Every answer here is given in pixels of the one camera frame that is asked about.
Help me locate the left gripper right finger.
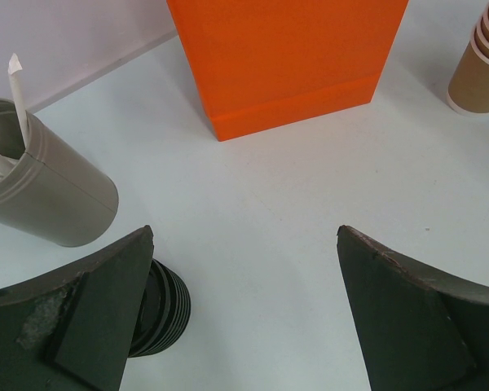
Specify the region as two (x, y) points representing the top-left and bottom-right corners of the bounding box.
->
(337, 226), (489, 390)

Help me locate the grey cylindrical straw holder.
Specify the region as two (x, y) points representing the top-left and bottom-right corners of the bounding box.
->
(0, 99), (119, 247)

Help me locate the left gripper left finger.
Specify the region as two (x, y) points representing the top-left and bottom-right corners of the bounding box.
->
(0, 226), (154, 390)

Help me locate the stack of black lids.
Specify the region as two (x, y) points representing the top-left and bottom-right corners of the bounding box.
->
(129, 259), (192, 358)

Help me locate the stack of brown paper cups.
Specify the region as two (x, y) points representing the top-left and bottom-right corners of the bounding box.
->
(447, 3), (489, 116)

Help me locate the orange paper bag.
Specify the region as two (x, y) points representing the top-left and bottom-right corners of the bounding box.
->
(168, 0), (407, 141)

